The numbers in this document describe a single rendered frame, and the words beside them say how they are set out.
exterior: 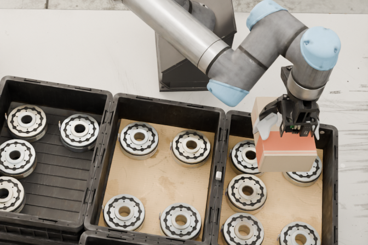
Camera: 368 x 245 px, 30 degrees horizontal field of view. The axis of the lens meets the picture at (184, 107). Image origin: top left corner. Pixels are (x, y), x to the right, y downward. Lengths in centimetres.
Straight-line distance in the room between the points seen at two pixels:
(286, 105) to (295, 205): 43
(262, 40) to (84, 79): 91
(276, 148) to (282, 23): 33
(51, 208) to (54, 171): 10
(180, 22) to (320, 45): 29
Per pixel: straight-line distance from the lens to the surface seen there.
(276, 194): 183
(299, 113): 146
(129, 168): 182
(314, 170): 185
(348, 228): 198
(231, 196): 177
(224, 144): 176
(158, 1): 142
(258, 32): 135
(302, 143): 156
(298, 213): 182
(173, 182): 180
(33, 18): 231
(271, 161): 155
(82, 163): 183
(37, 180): 181
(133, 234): 162
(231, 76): 135
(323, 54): 129
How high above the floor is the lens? 242
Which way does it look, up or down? 55 degrees down
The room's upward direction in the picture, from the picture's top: 8 degrees clockwise
